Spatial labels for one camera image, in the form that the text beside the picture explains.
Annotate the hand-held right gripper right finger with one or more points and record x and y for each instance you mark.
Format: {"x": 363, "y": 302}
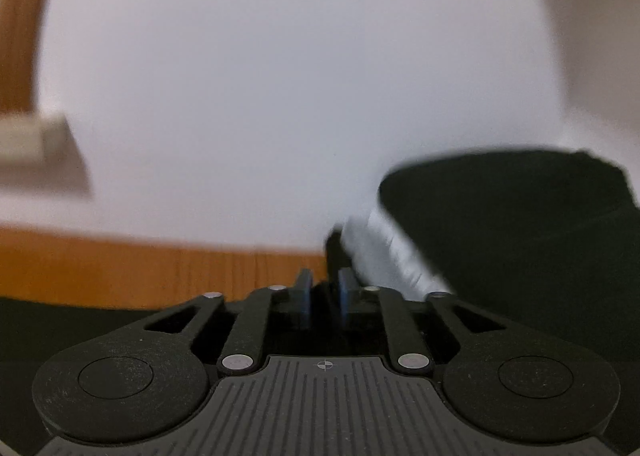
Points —
{"x": 346, "y": 298}

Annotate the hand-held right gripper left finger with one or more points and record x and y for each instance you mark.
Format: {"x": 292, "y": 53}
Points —
{"x": 304, "y": 303}

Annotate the black jacket silver lining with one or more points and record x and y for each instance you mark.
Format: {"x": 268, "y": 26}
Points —
{"x": 525, "y": 216}

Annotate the black knit sweater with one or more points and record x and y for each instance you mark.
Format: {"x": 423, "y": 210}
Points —
{"x": 75, "y": 331}

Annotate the beige window sill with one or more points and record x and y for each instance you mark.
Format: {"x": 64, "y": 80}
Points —
{"x": 30, "y": 141}

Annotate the wooden window frame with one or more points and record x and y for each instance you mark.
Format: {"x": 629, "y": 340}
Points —
{"x": 20, "y": 36}

